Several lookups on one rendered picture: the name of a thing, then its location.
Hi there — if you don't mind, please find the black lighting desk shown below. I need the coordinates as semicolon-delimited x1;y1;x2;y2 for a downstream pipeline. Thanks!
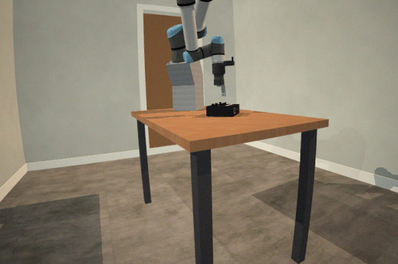
206;102;239;117

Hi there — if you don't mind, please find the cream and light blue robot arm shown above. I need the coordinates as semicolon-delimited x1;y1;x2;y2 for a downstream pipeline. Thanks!
167;0;224;64

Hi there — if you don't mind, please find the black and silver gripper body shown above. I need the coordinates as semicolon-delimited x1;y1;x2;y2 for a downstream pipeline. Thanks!
211;55;234;85

